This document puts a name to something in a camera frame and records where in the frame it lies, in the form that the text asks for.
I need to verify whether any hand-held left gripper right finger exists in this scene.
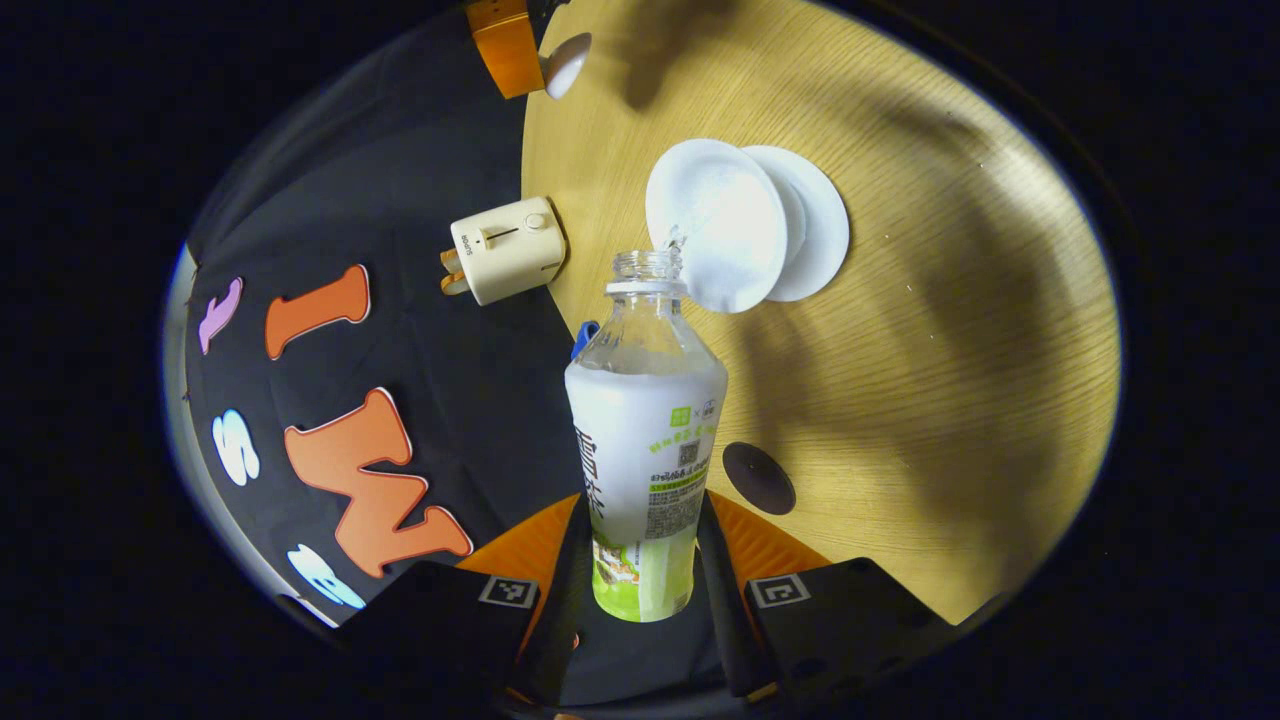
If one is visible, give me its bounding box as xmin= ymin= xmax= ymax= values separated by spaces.
xmin=695 ymin=490 xmax=951 ymax=703

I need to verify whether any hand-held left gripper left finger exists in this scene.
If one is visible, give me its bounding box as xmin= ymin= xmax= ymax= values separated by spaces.
xmin=335 ymin=492 xmax=593 ymax=706

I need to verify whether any dark brown round coaster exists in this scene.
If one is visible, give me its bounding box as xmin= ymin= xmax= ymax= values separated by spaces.
xmin=722 ymin=442 xmax=798 ymax=517

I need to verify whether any clear water bottle green label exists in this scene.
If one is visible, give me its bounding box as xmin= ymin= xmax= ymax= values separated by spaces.
xmin=564 ymin=250 xmax=729 ymax=624

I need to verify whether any white teacup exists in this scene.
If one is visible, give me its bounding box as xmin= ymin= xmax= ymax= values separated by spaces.
xmin=645 ymin=138 xmax=790 ymax=315

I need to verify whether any cream white toaster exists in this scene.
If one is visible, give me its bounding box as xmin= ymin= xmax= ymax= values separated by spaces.
xmin=449 ymin=196 xmax=569 ymax=307

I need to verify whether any white saucer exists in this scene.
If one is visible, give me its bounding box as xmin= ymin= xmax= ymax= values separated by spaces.
xmin=740 ymin=145 xmax=851 ymax=304

